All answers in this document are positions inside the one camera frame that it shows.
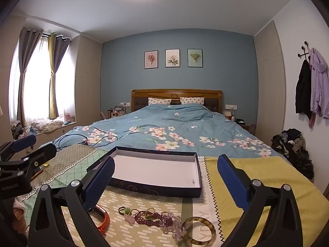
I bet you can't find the black jacket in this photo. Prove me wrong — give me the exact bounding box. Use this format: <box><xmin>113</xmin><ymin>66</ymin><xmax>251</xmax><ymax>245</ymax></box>
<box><xmin>295</xmin><ymin>59</ymin><xmax>313</xmax><ymax>120</ymax></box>

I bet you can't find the dark patterned cushion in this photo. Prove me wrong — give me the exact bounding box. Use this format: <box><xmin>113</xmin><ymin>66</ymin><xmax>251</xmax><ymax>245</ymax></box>
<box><xmin>10</xmin><ymin>120</ymin><xmax>29</xmax><ymax>137</ymax></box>

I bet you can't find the grey and yellow curtain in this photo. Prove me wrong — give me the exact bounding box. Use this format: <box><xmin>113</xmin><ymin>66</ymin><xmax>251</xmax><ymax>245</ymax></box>
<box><xmin>18</xmin><ymin>27</ymin><xmax>44</xmax><ymax>127</ymax></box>
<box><xmin>49</xmin><ymin>32</ymin><xmax>71</xmax><ymax>120</ymax></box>

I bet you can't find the beige built-in wardrobe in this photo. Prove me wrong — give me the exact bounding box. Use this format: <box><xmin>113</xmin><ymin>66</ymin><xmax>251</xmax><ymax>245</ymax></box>
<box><xmin>253</xmin><ymin>20</ymin><xmax>287</xmax><ymax>145</ymax></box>
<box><xmin>73</xmin><ymin>34</ymin><xmax>104</xmax><ymax>127</ymax></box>

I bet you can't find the blue floral duvet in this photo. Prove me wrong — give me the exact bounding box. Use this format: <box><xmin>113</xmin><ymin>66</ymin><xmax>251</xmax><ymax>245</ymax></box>
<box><xmin>53</xmin><ymin>104</ymin><xmax>281</xmax><ymax>160</ymax></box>

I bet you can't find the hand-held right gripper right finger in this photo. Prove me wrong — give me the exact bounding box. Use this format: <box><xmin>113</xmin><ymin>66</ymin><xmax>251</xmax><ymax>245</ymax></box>
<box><xmin>217</xmin><ymin>154</ymin><xmax>304</xmax><ymax>247</ymax></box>

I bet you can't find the black cable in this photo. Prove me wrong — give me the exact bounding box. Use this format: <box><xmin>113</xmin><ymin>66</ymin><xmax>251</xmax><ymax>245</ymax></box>
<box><xmin>52</xmin><ymin>133</ymin><xmax>119</xmax><ymax>151</ymax></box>

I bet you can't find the framed white flower picture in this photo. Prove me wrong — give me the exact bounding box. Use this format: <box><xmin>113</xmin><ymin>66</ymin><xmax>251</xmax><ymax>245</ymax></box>
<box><xmin>165</xmin><ymin>49</ymin><xmax>181</xmax><ymax>68</ymax></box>

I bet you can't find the amber bangle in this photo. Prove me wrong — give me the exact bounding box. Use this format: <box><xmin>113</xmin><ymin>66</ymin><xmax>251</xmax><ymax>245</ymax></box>
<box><xmin>182</xmin><ymin>216</ymin><xmax>216</xmax><ymax>246</ymax></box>

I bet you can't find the pile of light laundry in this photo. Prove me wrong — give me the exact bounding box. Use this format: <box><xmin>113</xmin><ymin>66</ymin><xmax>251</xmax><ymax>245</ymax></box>
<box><xmin>30</xmin><ymin>119</ymin><xmax>64</xmax><ymax>134</ymax></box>

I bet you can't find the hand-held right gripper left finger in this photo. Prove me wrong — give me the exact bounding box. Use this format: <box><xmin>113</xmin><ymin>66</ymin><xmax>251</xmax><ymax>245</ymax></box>
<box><xmin>28</xmin><ymin>156</ymin><xmax>115</xmax><ymax>247</ymax></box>

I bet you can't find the garnet bead bracelet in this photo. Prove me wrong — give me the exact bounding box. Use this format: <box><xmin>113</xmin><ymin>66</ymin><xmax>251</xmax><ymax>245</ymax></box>
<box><xmin>135</xmin><ymin>210</ymin><xmax>178</xmax><ymax>228</ymax></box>

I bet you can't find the yellow green printed blanket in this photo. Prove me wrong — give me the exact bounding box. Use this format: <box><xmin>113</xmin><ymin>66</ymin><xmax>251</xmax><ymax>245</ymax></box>
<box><xmin>15</xmin><ymin>144</ymin><xmax>326</xmax><ymax>247</ymax></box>

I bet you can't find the white dotted pillow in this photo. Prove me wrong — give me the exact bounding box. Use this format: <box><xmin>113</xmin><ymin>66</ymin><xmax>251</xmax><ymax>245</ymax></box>
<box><xmin>148</xmin><ymin>97</ymin><xmax>172</xmax><ymax>106</ymax></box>
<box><xmin>180</xmin><ymin>97</ymin><xmax>205</xmax><ymax>106</ymax></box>

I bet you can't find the gold chain with green bead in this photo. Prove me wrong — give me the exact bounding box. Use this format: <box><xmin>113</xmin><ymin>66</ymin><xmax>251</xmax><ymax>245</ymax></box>
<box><xmin>139</xmin><ymin>207</ymin><xmax>158</xmax><ymax>218</ymax></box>

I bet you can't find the black wall coat rack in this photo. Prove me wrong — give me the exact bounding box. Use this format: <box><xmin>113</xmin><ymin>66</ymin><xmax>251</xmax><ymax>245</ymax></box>
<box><xmin>297</xmin><ymin>41</ymin><xmax>315</xmax><ymax>57</ymax></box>

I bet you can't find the dark blue box lid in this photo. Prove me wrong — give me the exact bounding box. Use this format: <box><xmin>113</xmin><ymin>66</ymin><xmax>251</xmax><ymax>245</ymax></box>
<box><xmin>87</xmin><ymin>146</ymin><xmax>202</xmax><ymax>199</ymax></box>

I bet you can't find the framed green flower picture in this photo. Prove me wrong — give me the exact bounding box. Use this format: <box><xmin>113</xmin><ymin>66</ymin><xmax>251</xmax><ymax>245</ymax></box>
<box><xmin>187</xmin><ymin>48</ymin><xmax>204</xmax><ymax>68</ymax></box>

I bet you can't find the orange smartwatch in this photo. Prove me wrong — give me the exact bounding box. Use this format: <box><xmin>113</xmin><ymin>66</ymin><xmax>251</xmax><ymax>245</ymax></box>
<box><xmin>96</xmin><ymin>204</ymin><xmax>111</xmax><ymax>235</ymax></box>

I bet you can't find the wooden bed headboard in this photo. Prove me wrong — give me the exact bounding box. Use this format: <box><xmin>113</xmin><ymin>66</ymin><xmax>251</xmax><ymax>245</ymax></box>
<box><xmin>131</xmin><ymin>89</ymin><xmax>223</xmax><ymax>114</ymax></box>

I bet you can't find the cosmetics organizer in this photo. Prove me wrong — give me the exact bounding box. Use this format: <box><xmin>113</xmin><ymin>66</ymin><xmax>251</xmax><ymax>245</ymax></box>
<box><xmin>106</xmin><ymin>103</ymin><xmax>129</xmax><ymax>119</ymax></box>

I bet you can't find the pile of dark clothes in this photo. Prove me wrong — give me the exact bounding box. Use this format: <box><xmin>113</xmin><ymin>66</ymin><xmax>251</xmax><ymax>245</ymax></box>
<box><xmin>271</xmin><ymin>128</ymin><xmax>314</xmax><ymax>181</ymax></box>

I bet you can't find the wooden nightstand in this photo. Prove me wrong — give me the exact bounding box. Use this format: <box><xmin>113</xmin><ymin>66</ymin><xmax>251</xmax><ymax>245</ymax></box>
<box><xmin>236</xmin><ymin>118</ymin><xmax>257</xmax><ymax>135</ymax></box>

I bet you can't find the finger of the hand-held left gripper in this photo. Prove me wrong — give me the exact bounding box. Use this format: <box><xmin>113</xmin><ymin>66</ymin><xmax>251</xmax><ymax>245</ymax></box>
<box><xmin>0</xmin><ymin>134</ymin><xmax>37</xmax><ymax>161</ymax></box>
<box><xmin>19</xmin><ymin>144</ymin><xmax>57</xmax><ymax>172</ymax></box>

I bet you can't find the purple jacket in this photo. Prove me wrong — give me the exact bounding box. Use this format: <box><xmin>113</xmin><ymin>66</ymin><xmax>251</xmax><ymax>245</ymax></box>
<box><xmin>309</xmin><ymin>47</ymin><xmax>329</xmax><ymax>128</ymax></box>

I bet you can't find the framed pink flower picture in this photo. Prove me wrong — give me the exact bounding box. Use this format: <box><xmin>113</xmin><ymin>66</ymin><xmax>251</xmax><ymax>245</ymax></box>
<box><xmin>144</xmin><ymin>50</ymin><xmax>158</xmax><ymax>70</ymax></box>

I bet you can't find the purple crystal bracelet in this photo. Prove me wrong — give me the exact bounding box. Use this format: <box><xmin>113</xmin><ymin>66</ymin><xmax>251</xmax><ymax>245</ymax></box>
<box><xmin>160</xmin><ymin>211</ymin><xmax>186</xmax><ymax>239</ymax></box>

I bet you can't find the person's left hand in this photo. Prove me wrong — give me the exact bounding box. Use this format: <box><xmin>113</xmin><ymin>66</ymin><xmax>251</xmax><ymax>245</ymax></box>
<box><xmin>12</xmin><ymin>198</ymin><xmax>28</xmax><ymax>228</ymax></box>

